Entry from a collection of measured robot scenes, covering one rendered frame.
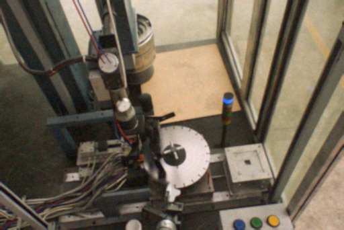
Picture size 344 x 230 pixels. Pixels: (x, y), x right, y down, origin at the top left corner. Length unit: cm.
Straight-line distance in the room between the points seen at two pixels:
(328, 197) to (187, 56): 140
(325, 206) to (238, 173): 115
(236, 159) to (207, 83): 65
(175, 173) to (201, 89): 72
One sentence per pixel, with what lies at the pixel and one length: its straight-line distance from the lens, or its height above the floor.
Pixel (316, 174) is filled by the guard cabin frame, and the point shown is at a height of 127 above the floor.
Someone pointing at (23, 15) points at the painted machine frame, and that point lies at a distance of 152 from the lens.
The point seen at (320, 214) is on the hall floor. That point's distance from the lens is 252.
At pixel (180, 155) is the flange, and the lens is 147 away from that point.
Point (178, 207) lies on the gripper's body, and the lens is 135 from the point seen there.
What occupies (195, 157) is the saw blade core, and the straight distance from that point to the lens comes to 147.
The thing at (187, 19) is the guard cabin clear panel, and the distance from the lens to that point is 226.
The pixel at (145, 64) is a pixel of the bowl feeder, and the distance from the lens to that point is 191.
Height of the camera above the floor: 223
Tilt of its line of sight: 53 degrees down
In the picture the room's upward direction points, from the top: 7 degrees counter-clockwise
